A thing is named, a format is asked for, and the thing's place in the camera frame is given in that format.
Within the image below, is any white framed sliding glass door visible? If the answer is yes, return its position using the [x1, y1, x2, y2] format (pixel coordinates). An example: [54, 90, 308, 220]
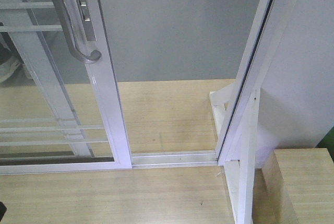
[1, 0, 132, 175]

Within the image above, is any white door frame post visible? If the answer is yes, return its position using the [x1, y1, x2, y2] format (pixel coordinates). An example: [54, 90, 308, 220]
[210, 0, 297, 223]

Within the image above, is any grey metal door handle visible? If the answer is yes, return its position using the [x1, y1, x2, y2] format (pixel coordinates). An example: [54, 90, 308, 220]
[52, 0, 101, 64]

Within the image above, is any light wooden floor platform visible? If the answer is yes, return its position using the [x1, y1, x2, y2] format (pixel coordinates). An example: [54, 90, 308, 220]
[1, 79, 234, 223]

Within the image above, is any light wooden box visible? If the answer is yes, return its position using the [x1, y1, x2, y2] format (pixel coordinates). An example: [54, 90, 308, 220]
[262, 148, 333, 223]

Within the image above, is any metal door lock plate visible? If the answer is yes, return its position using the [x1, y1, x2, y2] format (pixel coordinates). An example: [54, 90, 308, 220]
[77, 0, 96, 41]

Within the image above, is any white fixed glass door panel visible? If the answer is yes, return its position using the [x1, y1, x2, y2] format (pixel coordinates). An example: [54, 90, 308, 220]
[0, 0, 94, 162]

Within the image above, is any aluminium door floor track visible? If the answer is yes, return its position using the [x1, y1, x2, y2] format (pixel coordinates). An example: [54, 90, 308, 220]
[132, 150, 217, 169]

